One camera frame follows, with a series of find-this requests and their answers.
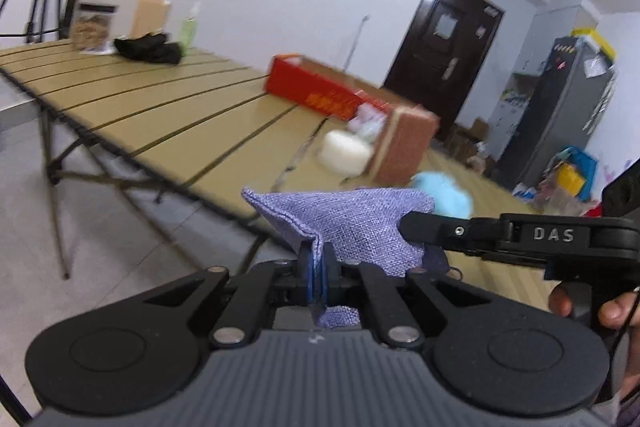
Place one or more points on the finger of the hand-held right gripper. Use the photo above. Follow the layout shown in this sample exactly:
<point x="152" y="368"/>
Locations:
<point x="450" y="231"/>
<point x="515" y="258"/>

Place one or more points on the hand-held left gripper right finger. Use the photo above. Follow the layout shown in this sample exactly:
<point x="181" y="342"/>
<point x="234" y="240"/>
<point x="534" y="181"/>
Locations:
<point x="328" y="274"/>

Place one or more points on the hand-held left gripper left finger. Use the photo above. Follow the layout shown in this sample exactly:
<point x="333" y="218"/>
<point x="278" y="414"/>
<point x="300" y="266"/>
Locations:
<point x="306" y="274"/>

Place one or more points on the purple cloth bag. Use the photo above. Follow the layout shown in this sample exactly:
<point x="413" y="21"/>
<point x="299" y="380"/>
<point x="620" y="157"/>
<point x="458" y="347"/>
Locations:
<point x="350" y="222"/>

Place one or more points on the person's right hand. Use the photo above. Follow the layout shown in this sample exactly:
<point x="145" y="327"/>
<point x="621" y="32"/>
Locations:
<point x="620" y="309"/>

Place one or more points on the light blue plush toy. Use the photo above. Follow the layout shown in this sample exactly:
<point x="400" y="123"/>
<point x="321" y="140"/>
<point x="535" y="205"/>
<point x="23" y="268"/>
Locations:
<point x="445" y="194"/>

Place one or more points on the brown cardboard box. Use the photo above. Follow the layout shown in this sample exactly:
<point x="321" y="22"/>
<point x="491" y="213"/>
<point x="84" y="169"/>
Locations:
<point x="405" y="144"/>

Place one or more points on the white soap block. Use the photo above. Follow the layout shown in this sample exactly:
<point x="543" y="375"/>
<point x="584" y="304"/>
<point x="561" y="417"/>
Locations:
<point x="345" y="152"/>

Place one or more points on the grey refrigerator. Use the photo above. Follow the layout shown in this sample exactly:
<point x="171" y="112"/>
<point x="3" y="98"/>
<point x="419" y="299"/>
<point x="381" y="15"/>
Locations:
<point x="555" y="107"/>

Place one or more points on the white plastic packet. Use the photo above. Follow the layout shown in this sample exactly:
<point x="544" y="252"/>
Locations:
<point x="369" y="122"/>

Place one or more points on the dark brown door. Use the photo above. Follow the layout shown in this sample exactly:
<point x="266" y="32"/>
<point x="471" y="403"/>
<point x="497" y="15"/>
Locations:
<point x="440" y="52"/>

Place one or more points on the red cardboard box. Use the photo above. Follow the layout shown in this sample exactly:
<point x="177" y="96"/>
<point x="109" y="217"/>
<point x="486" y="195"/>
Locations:
<point x="310" y="89"/>

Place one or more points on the yellow box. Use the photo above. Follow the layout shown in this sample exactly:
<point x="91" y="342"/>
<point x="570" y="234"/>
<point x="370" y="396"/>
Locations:
<point x="595" y="39"/>

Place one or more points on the white paper notice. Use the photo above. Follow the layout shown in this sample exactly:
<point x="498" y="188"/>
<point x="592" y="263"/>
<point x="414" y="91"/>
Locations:
<point x="445" y="26"/>

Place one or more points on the folding slatted camping table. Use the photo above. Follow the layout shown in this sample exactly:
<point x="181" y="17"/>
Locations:
<point x="150" y="102"/>

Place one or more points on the green spray bottle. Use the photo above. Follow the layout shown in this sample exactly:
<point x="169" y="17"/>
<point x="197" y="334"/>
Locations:
<point x="189" y="32"/>

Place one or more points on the black cloth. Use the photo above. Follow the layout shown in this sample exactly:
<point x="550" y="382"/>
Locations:
<point x="147" y="49"/>

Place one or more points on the beige box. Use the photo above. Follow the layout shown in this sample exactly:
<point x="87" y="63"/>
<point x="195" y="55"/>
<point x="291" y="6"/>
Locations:
<point x="150" y="12"/>

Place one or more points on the clear snack jar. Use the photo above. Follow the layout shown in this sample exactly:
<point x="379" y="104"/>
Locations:
<point x="92" y="29"/>

